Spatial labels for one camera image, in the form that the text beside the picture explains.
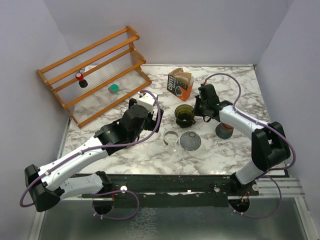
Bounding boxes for olive green glass dripper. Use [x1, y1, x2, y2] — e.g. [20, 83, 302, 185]
[174, 104, 196, 129]

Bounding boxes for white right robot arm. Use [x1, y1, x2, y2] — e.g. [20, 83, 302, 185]
[194, 84, 291, 196]

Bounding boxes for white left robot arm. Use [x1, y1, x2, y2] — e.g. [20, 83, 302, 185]
[19, 92, 164, 212]

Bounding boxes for orange coffee filter box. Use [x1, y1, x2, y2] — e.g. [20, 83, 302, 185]
[167, 74, 195, 101]

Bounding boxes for grey carafe with red lid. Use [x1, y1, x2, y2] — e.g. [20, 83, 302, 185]
[215, 122, 234, 140]

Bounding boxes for brown filters in box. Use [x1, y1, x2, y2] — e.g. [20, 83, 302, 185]
[169, 67, 192, 85]

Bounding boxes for clear glass server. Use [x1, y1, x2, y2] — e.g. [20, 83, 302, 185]
[163, 130, 180, 153]

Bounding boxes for green small block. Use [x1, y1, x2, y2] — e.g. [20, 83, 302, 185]
[108, 84, 119, 94]

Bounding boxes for orange wooden shelf rack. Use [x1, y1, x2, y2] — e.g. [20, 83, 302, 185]
[36, 25, 152, 128]

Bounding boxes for red black stamp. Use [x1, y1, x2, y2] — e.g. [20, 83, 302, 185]
[75, 72, 88, 88]

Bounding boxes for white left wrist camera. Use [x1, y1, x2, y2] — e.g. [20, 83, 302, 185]
[137, 91, 156, 113]

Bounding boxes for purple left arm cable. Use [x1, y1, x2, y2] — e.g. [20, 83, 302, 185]
[19, 89, 161, 221]

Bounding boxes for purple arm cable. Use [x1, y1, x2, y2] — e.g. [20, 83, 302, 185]
[203, 73, 297, 220]
[19, 89, 161, 221]

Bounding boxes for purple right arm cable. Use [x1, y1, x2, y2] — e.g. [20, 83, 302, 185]
[203, 73, 297, 220]

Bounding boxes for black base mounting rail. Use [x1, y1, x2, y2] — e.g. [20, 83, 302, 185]
[49, 173, 261, 208]

